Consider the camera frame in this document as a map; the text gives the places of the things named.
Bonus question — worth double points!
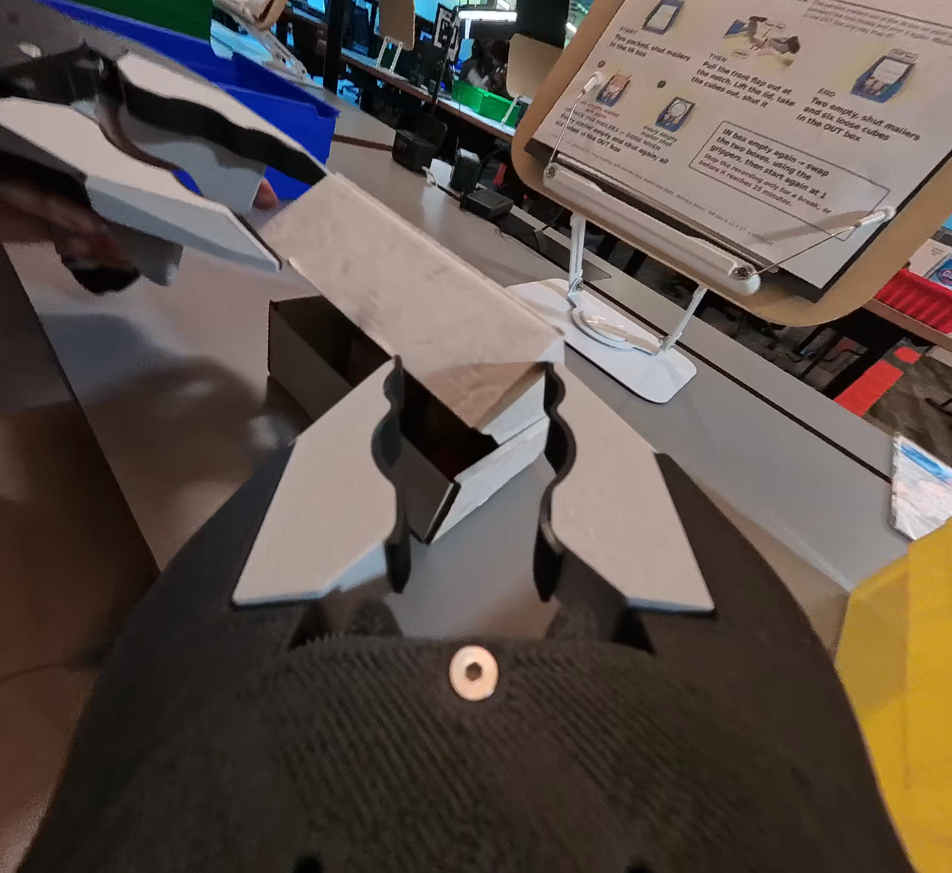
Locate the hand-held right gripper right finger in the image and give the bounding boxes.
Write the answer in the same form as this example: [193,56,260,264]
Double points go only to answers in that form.
[533,363,716,614]

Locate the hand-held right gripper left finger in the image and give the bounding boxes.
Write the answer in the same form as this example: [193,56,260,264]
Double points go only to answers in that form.
[231,360,414,606]

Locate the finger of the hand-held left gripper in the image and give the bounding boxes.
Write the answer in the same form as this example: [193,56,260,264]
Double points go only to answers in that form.
[112,51,330,217]
[0,100,284,288]

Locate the white cardboard mailer box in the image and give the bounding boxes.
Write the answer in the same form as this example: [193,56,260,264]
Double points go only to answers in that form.
[260,173,568,545]

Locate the yellow plastic bin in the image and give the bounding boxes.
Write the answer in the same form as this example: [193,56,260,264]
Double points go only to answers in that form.
[834,538,952,873]

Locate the grey desk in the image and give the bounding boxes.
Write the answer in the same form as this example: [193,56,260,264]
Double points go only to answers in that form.
[0,81,923,666]

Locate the person's left hand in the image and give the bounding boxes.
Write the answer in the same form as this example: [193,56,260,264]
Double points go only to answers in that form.
[0,181,136,273]

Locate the small green plastic bin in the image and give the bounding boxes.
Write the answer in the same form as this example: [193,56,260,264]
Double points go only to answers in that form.
[452,79,522,128]

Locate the white stand with wooden board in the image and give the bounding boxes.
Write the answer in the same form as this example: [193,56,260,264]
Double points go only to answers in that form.
[512,0,952,404]

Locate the red plastic crate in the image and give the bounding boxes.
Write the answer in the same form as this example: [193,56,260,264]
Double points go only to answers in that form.
[872,267,952,336]

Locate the printed instruction sheet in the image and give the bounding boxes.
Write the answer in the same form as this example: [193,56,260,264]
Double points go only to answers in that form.
[532,0,952,290]

